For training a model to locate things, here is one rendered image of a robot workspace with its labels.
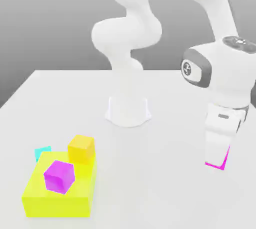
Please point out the large yellow box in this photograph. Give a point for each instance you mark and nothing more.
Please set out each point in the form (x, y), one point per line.
(60, 203)

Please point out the small purple cube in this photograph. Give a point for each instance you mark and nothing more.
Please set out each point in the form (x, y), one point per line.
(59, 177)

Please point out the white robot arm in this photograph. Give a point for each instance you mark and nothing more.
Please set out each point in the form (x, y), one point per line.
(128, 33)

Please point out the small magenta cube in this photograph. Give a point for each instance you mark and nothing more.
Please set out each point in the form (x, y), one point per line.
(224, 164)

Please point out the small cyan cube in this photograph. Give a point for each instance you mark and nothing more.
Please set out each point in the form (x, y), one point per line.
(40, 152)

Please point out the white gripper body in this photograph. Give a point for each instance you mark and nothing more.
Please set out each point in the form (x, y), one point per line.
(222, 125)

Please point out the small orange cube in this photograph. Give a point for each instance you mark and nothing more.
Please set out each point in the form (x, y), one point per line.
(81, 150)

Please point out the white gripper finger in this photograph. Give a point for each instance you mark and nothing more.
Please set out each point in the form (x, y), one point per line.
(217, 149)

